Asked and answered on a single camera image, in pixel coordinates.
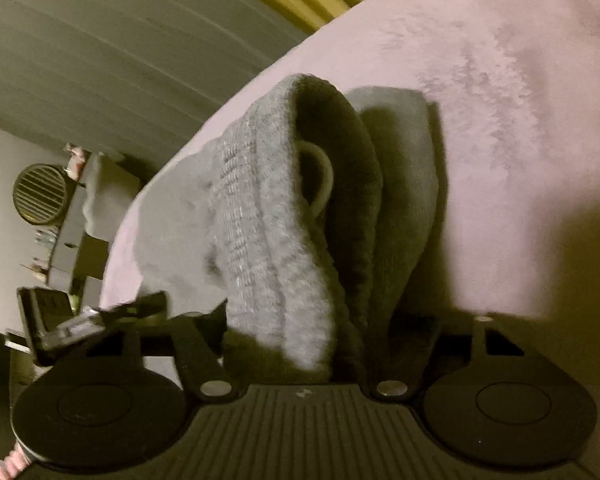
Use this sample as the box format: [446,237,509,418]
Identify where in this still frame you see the grey sweatpants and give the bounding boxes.
[134,75,439,382]

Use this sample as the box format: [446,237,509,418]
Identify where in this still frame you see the person's hand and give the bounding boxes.
[0,443,31,480]

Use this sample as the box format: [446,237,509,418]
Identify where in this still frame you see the grey drawer cabinet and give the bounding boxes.
[34,178,109,308]

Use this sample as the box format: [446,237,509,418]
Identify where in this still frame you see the round black fan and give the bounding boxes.
[12,164,76,226]

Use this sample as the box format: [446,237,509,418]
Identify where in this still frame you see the grey cloth on furniture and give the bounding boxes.
[82,153,142,243]

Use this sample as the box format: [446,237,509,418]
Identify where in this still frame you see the pink toy figure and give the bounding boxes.
[64,143,91,181]

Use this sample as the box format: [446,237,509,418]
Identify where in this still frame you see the green curtain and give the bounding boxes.
[0,0,432,172]

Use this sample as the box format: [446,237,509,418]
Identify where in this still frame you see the pink bed sheet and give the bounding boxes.
[99,0,600,476]

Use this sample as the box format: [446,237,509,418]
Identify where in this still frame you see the white drawstring cord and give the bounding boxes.
[294,138,336,219]

